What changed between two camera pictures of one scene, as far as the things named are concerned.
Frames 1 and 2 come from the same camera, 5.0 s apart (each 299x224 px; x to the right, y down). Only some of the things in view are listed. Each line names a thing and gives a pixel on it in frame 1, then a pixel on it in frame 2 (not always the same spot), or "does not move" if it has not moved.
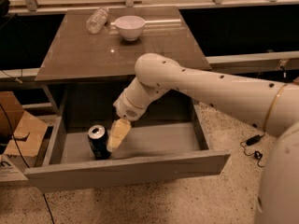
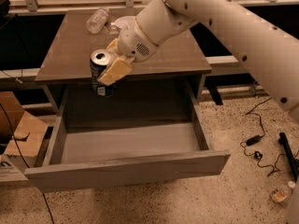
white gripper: [127, 107] -> [135, 42]
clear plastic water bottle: [96, 21] does not move
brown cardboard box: [27, 133] does not move
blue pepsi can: [98, 139] -> [99, 61]
